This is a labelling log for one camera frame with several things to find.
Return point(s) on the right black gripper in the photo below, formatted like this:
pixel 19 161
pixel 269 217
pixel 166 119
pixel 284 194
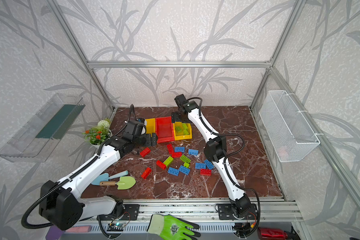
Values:
pixel 176 117

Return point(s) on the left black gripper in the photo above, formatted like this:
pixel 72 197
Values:
pixel 148 139

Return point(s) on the yellow bin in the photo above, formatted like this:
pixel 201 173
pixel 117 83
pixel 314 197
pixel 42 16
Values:
pixel 182 137
pixel 150 125

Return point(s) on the red bin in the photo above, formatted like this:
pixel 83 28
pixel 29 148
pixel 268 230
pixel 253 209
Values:
pixel 164 130

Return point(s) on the green lego long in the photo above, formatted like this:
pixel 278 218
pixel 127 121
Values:
pixel 168 161

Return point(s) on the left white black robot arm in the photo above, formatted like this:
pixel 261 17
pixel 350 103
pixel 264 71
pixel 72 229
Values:
pixel 61 203

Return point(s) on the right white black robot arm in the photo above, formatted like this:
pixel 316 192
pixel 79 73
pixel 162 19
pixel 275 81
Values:
pixel 242 200

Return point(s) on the potted flower plant white pot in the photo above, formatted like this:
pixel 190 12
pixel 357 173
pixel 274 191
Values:
pixel 99 133

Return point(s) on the red lego upright top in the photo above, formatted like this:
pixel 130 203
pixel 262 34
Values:
pixel 170 149

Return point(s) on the red lego under blue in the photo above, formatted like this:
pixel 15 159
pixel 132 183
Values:
pixel 176 154

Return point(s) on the blue lego top right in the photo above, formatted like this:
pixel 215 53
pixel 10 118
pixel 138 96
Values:
pixel 193 152

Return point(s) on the light blue garden scoop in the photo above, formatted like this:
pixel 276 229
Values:
pixel 105 177

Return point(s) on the blue lego bottom left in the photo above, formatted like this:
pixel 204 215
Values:
pixel 173 171

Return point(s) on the blue lego right flat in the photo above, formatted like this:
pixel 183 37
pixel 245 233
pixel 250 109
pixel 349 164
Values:
pixel 200 166

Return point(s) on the blue lego bottom middle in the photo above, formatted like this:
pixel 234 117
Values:
pixel 184 170

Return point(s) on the blue lego right angled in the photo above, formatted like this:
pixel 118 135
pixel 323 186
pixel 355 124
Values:
pixel 209 165

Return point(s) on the small green circuit board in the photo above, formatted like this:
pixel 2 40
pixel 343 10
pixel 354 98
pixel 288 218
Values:
pixel 116 227

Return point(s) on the green work glove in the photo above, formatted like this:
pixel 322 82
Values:
pixel 169 227

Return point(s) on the red metallic object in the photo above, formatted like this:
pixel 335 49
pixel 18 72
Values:
pixel 277 234

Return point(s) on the green garden trowel wooden handle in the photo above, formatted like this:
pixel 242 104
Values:
pixel 124 183

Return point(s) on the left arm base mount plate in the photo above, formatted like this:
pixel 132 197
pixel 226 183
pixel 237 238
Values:
pixel 128 212

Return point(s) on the clear acrylic wall shelf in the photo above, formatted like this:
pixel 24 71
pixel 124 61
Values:
pixel 37 139

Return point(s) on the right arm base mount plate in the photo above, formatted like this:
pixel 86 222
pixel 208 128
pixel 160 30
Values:
pixel 225 212

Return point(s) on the white wire mesh basket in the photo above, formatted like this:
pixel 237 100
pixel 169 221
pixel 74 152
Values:
pixel 290 133

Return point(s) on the purple brush pink handle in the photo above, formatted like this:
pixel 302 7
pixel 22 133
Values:
pixel 54 233

